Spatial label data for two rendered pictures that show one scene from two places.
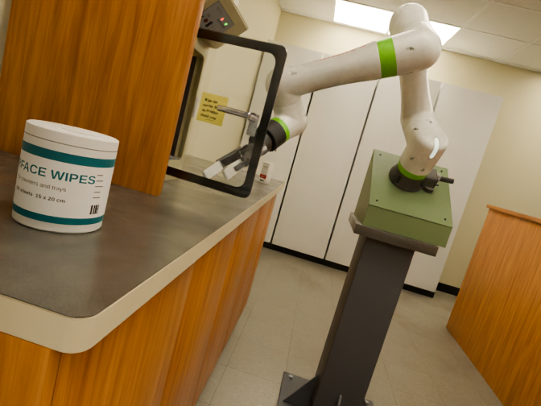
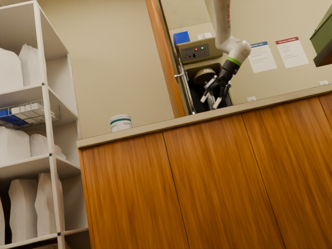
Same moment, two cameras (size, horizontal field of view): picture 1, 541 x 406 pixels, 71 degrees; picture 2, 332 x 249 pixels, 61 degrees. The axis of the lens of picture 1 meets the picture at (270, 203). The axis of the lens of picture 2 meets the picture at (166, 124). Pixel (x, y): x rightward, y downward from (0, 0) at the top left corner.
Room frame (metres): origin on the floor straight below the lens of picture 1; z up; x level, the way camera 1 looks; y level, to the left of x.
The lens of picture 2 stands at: (0.62, -1.36, 0.45)
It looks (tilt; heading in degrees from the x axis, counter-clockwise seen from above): 17 degrees up; 82
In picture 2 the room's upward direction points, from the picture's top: 13 degrees counter-clockwise
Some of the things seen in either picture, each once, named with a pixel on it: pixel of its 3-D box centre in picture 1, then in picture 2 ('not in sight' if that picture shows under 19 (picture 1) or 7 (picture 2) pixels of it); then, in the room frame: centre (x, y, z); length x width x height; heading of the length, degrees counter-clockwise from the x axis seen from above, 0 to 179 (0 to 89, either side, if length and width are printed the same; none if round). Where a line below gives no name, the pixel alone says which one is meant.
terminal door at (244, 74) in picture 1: (214, 111); (185, 83); (1.02, 0.21, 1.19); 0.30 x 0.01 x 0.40; 77
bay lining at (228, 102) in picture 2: not in sight; (206, 96); (1.22, 0.48, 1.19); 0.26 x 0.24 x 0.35; 175
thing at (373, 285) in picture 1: (356, 331); not in sight; (1.59, -0.52, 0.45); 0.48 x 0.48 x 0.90; 84
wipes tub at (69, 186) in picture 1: (67, 176); (121, 129); (0.59, 0.32, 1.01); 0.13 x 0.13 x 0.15
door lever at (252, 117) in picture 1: (237, 113); (179, 78); (0.98, 0.14, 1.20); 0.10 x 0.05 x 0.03; 77
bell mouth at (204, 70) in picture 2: not in sight; (204, 75); (1.24, 0.46, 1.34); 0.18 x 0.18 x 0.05
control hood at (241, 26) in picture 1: (217, 20); (199, 50); (1.20, 0.30, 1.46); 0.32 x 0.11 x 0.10; 175
